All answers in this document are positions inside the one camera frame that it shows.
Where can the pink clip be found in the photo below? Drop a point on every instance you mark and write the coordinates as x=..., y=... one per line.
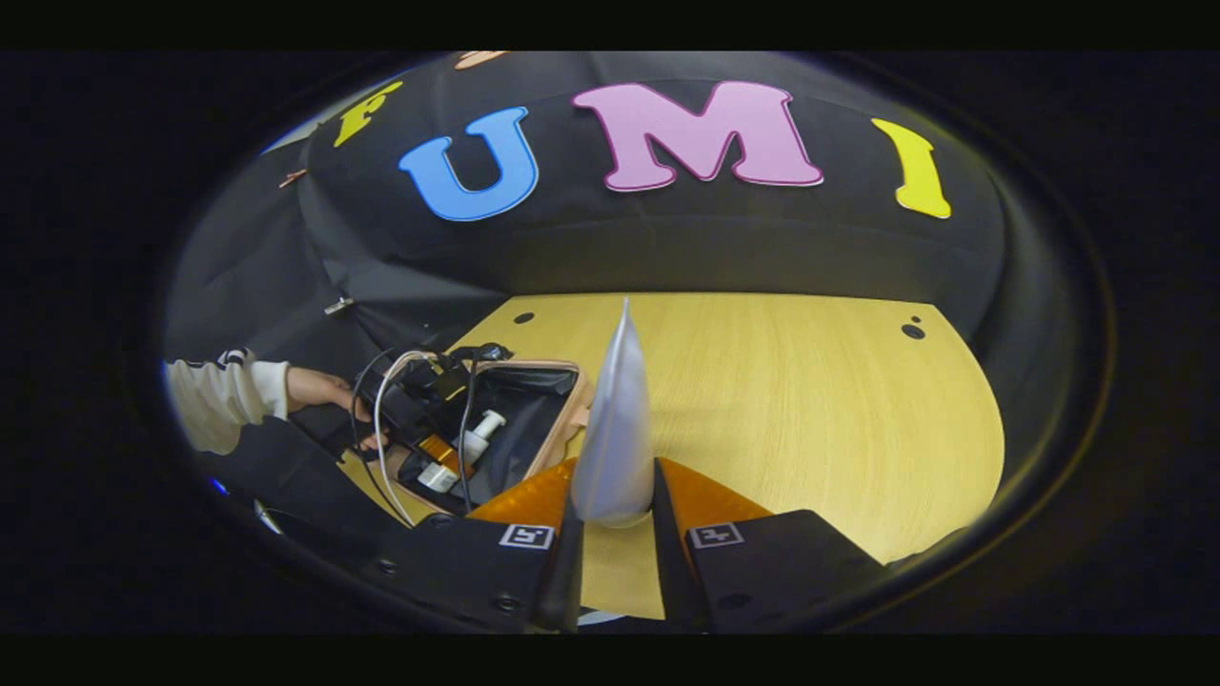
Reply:
x=293, y=177

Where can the pink suitcase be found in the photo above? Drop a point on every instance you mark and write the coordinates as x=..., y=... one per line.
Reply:
x=534, y=419

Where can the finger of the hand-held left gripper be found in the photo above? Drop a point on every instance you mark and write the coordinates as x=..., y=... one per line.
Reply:
x=437, y=450

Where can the white clip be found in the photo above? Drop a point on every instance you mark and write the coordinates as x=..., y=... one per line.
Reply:
x=338, y=305

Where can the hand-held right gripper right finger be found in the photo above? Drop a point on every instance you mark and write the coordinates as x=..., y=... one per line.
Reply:
x=679, y=581

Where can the white pump bottle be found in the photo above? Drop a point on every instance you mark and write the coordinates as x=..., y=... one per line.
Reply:
x=477, y=443

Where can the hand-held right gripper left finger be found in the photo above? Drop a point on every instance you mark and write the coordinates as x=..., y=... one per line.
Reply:
x=562, y=581

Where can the white skin care sachet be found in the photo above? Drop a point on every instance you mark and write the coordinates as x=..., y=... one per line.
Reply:
x=615, y=448

